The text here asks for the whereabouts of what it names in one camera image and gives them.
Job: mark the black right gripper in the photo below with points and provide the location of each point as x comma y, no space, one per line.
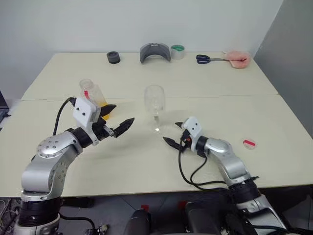
186,143

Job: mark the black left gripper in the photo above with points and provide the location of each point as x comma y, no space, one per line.
101,131

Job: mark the plastic bottle with orange liquid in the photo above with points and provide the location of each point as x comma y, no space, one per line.
94,94

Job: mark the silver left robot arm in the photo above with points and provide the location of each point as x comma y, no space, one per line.
51,159

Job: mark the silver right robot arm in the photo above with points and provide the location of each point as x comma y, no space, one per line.
227,156

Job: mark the clear wine glass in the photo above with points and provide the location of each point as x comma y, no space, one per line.
154,98

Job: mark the black round tape roll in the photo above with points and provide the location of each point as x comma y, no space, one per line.
113,57

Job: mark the clear cap with red tape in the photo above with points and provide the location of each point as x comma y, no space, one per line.
250,144

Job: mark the clear tape roll green core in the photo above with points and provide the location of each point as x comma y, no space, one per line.
178,51

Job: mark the dark rounded shape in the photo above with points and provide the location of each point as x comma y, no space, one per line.
205,218
137,222

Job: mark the pink fluffy cloth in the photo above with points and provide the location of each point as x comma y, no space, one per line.
238,59

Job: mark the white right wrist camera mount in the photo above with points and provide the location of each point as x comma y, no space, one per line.
193,128

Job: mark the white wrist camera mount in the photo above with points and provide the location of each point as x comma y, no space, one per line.
193,128
84,111

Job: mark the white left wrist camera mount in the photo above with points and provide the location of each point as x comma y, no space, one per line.
84,111

